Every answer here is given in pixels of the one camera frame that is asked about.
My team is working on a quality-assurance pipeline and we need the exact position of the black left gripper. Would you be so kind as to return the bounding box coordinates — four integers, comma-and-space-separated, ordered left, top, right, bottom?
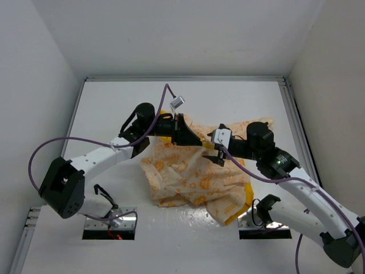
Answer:
144, 112, 201, 145

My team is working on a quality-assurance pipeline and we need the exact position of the orange patterned yellow-lined jacket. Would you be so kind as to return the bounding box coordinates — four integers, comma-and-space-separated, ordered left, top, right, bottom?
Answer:
140, 110, 277, 227

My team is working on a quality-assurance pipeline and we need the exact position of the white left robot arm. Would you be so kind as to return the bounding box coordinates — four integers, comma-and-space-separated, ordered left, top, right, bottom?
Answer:
38, 103, 202, 219

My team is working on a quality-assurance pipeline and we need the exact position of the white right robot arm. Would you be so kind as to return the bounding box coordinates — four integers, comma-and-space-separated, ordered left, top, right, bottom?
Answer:
208, 122, 364, 268

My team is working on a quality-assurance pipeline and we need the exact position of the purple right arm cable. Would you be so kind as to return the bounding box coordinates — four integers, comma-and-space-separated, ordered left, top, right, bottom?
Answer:
222, 145, 365, 274

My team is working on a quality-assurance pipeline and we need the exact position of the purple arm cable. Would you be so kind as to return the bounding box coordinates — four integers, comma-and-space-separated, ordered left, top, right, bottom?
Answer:
222, 145, 365, 274
27, 83, 177, 229

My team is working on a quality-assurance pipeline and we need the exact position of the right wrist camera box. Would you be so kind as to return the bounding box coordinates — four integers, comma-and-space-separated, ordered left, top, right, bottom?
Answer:
211, 124, 232, 148

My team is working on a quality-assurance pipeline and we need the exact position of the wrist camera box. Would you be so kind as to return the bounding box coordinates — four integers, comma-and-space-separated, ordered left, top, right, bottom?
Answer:
170, 96, 185, 110
211, 124, 232, 148

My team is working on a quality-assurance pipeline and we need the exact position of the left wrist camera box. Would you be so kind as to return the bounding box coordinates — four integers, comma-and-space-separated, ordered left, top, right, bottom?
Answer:
170, 96, 185, 110

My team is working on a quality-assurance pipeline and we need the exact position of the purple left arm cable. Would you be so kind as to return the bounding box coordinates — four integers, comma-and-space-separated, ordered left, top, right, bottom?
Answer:
27, 83, 177, 229

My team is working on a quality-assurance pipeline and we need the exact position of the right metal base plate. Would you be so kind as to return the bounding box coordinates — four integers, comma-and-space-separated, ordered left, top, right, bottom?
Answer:
237, 207, 289, 232

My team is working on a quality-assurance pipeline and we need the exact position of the metal base plate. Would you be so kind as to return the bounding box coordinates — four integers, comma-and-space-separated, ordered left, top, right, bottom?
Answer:
237, 207, 289, 232
84, 207, 137, 232

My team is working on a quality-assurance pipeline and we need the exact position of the aluminium frame rail right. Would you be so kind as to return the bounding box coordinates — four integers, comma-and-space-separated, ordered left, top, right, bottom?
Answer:
279, 77, 323, 187

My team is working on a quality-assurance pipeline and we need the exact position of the aluminium frame rail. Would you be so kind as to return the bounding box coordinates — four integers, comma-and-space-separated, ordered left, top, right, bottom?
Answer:
279, 77, 323, 187
85, 76, 286, 83

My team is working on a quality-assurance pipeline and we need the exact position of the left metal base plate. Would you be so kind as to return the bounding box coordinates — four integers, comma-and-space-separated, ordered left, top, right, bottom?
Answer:
84, 207, 137, 232

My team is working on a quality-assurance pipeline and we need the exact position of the aluminium frame rail back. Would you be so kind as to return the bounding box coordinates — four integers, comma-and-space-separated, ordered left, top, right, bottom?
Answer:
85, 76, 286, 83

